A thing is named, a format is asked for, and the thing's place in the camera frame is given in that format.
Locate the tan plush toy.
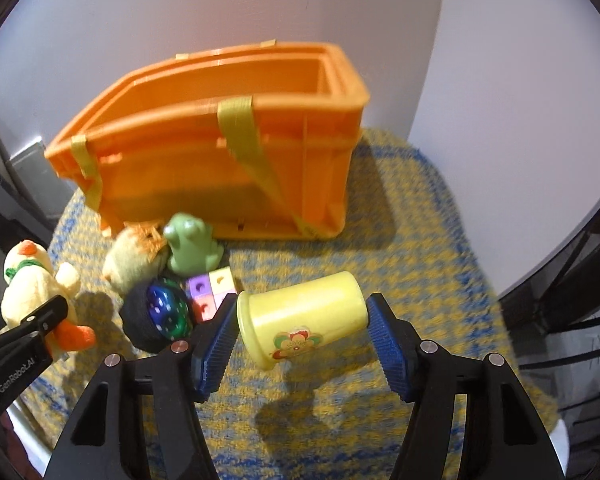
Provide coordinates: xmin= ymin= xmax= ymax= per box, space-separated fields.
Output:
xmin=102 ymin=225 xmax=170 ymax=296

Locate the black chair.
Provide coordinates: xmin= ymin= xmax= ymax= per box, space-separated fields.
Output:
xmin=497 ymin=205 xmax=600 ymax=480

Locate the orange plastic basket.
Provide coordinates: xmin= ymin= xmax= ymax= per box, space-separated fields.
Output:
xmin=45 ymin=40 xmax=371 ymax=241

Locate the yellow plastic cup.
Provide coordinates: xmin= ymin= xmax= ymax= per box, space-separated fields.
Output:
xmin=236 ymin=270 xmax=370 ymax=372

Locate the green toy frog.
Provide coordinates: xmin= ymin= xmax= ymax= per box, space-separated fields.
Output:
xmin=162 ymin=212 xmax=227 ymax=276

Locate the yellow plush duck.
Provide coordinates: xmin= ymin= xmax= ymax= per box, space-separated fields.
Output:
xmin=0 ymin=240 xmax=97 ymax=362

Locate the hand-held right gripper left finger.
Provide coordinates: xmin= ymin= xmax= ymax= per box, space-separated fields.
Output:
xmin=43 ymin=292 xmax=239 ymax=480

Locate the yellow and blue knitted mat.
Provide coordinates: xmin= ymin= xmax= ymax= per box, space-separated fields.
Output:
xmin=17 ymin=127 xmax=561 ymax=480

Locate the colourful toy cube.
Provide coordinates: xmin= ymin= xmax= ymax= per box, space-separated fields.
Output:
xmin=185 ymin=268 xmax=241 ymax=322

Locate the black and blue ball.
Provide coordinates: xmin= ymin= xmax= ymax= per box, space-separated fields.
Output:
xmin=119 ymin=278 xmax=197 ymax=352

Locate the grey box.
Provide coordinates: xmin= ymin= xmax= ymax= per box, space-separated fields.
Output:
xmin=7 ymin=140 xmax=76 ymax=223

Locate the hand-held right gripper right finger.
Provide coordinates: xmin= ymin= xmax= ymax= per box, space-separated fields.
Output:
xmin=366 ymin=292 xmax=567 ymax=480

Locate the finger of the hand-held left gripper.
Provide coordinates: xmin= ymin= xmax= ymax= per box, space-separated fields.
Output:
xmin=0 ymin=295 xmax=70 ymax=426

